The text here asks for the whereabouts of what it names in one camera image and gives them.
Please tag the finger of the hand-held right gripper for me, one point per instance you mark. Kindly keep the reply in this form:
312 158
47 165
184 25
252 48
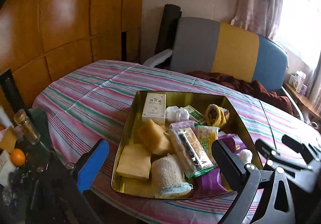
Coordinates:
280 157
298 145

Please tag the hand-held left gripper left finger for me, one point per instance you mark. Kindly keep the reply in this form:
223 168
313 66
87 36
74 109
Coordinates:
91 168

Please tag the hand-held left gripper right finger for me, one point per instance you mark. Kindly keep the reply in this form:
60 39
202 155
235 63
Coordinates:
229 163

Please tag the small white cotton ball pack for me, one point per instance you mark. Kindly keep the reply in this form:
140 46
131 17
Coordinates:
244 156

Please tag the purple snack packet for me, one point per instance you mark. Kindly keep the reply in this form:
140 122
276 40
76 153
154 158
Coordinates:
209 181
233 142

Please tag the rice puff packet yellow label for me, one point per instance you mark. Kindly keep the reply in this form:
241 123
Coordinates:
207 138

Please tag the pale yellow sponge cloth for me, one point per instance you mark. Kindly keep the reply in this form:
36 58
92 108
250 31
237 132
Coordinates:
134 162

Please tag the snack bar packet black label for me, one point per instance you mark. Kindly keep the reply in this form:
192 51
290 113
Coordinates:
188 151

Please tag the yellow sock roll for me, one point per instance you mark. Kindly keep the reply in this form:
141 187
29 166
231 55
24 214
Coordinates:
217 116

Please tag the gold tin box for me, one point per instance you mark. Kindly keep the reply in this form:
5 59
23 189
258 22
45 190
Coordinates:
130 126

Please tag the beige sock roll blue cuff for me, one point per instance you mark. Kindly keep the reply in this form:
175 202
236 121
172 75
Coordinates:
168 176

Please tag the yellow sponge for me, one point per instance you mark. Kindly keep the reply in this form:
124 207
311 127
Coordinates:
154 136

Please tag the beige carton box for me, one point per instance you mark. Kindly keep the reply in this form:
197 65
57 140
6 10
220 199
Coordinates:
154 108

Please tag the wooden windowsill shelf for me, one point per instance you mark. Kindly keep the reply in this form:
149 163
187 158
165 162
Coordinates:
306 103

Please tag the dark glass side table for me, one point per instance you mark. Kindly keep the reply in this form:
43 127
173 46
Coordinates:
32 153

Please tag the white boxes on sill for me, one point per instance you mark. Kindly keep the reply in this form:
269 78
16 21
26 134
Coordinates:
298 82

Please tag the brown blanket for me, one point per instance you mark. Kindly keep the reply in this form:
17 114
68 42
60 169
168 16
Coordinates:
250 88

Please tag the orange fruit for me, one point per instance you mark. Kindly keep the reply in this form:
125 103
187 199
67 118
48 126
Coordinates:
18 157

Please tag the striped bedsheet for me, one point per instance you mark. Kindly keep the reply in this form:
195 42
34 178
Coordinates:
87 93

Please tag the glass bottle gold cap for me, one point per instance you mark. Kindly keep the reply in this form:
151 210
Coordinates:
26 126

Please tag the white box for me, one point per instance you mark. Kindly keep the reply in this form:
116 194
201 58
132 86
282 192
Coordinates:
6 167

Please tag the yellow paper pad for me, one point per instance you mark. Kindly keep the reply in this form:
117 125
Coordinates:
7 138

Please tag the window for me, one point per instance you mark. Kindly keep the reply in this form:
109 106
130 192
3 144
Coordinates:
301 13

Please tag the black rolled mat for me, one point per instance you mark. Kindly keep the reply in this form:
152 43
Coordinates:
168 28

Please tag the wooden wardrobe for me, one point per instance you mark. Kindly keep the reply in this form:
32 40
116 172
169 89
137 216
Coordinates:
62 13

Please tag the grey metal bed rail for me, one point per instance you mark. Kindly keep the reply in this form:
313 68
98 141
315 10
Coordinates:
293 103

